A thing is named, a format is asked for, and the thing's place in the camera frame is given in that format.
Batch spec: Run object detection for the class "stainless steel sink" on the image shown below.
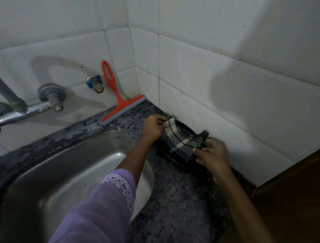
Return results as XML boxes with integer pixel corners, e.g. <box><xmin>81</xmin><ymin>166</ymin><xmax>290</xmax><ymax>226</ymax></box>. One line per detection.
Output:
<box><xmin>0</xmin><ymin>129</ymin><xmax>155</xmax><ymax>243</ymax></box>

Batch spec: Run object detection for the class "purple embroidered sleeve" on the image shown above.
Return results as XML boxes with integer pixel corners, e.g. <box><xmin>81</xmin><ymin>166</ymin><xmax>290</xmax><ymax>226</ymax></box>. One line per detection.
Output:
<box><xmin>49</xmin><ymin>168</ymin><xmax>137</xmax><ymax>243</ymax></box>

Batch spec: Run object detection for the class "small wall tap valve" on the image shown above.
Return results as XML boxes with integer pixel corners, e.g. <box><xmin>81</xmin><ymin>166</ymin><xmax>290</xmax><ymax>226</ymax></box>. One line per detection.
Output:
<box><xmin>86</xmin><ymin>75</ymin><xmax>105</xmax><ymax>94</ymax></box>

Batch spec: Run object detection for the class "brown wooden cabinet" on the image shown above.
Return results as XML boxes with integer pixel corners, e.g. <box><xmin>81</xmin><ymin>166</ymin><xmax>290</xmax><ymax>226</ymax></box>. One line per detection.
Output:
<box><xmin>220</xmin><ymin>149</ymin><xmax>320</xmax><ymax>243</ymax></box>

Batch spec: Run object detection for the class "person's left hand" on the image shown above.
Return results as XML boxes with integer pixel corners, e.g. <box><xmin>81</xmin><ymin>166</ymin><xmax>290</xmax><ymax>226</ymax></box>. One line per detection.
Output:
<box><xmin>142</xmin><ymin>114</ymin><xmax>167</xmax><ymax>142</ymax></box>

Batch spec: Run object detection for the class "person's left forearm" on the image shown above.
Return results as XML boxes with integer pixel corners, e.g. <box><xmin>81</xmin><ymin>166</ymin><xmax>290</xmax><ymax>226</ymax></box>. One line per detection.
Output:
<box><xmin>115</xmin><ymin>135</ymin><xmax>157</xmax><ymax>188</ymax></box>

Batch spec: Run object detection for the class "dark plaid cloth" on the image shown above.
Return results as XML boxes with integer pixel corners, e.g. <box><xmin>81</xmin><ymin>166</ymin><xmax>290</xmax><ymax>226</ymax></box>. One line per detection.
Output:
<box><xmin>160</xmin><ymin>118</ymin><xmax>209</xmax><ymax>162</ymax></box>

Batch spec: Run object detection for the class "person's right forearm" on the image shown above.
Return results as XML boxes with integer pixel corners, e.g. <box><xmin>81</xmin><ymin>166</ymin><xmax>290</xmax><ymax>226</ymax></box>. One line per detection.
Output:
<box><xmin>214</xmin><ymin>169</ymin><xmax>277</xmax><ymax>243</ymax></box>

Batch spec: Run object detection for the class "black round dish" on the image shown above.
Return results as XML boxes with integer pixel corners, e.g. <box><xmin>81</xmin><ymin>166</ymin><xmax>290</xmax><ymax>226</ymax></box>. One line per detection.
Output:
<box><xmin>156</xmin><ymin>119</ymin><xmax>211</xmax><ymax>174</ymax></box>

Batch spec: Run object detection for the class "red squeegee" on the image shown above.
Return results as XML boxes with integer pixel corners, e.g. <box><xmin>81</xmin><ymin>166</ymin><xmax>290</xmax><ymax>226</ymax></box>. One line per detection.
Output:
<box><xmin>101</xmin><ymin>60</ymin><xmax>147</xmax><ymax>127</ymax></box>

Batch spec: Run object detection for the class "metal sink faucet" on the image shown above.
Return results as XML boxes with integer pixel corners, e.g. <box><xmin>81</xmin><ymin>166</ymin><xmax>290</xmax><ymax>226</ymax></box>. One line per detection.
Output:
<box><xmin>0</xmin><ymin>78</ymin><xmax>66</xmax><ymax>127</ymax></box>

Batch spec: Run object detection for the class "person's right hand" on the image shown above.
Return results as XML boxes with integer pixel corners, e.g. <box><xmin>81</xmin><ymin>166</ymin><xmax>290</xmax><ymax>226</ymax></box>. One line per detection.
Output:
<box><xmin>192</xmin><ymin>138</ymin><xmax>234</xmax><ymax>180</ymax></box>

